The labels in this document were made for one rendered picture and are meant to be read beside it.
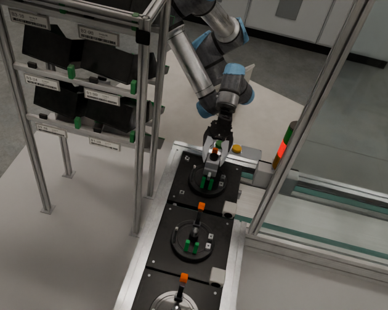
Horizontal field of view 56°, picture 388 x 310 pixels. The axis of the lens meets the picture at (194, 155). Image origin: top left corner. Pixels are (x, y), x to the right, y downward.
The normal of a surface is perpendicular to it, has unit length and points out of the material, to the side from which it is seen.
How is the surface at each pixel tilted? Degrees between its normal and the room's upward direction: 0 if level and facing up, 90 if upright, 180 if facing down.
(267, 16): 90
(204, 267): 0
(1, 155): 0
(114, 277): 0
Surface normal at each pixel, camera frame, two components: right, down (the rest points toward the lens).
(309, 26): -0.22, 0.69
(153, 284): 0.14, -0.67
